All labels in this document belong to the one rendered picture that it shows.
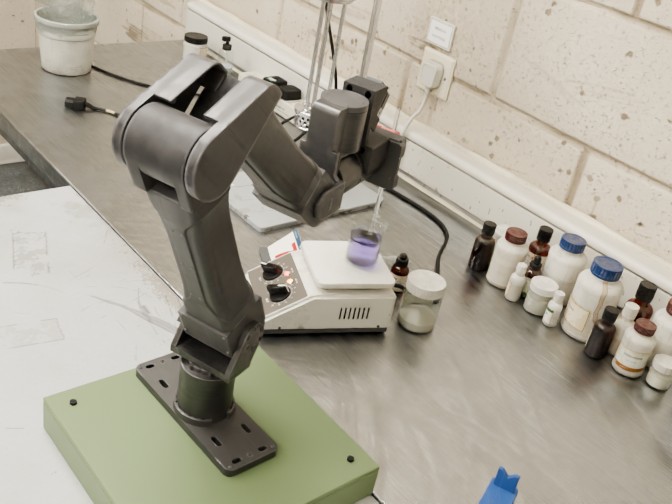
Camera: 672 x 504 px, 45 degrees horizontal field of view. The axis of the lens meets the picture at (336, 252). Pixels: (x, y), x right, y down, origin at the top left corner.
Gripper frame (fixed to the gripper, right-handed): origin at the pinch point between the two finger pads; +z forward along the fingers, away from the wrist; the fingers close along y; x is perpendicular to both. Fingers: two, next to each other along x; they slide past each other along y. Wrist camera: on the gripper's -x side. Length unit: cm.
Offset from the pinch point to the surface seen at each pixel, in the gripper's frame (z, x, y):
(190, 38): 67, 23, 86
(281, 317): -14.8, 25.3, 4.7
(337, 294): -8.9, 21.7, -0.5
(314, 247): -2.8, 20.0, 7.3
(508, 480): -22.6, 26.0, -32.7
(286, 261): -5.4, 22.7, 10.3
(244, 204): 13.0, 27.9, 30.2
